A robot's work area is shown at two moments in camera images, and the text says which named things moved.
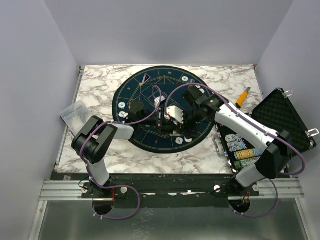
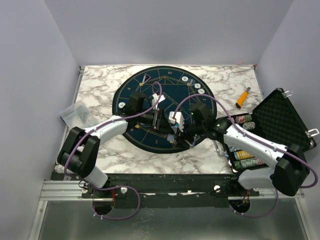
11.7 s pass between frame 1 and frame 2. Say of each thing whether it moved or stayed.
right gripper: moved
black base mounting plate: stayed
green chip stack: stayed
